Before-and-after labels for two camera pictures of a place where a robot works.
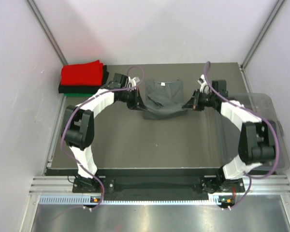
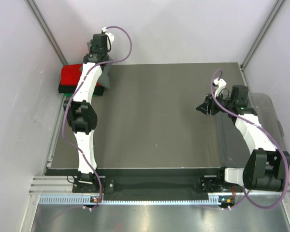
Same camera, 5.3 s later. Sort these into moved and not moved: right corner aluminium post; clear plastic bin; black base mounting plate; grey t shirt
Moved: grey t shirt
Not moved: right corner aluminium post; clear plastic bin; black base mounting plate
